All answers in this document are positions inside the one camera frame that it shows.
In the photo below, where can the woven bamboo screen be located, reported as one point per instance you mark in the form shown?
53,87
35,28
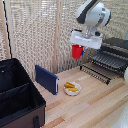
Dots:
30,33

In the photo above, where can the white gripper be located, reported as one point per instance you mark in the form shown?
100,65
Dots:
87,39

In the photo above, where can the blue book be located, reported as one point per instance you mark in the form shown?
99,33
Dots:
46,79

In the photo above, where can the red plastic cup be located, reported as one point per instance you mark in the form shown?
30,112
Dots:
77,51

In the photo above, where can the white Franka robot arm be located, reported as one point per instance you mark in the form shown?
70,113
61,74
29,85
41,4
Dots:
96,15

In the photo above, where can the yellow food piece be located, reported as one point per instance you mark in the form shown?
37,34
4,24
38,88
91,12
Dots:
69,84
73,89

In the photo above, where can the black fabric storage case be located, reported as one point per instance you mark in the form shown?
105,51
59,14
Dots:
20,110

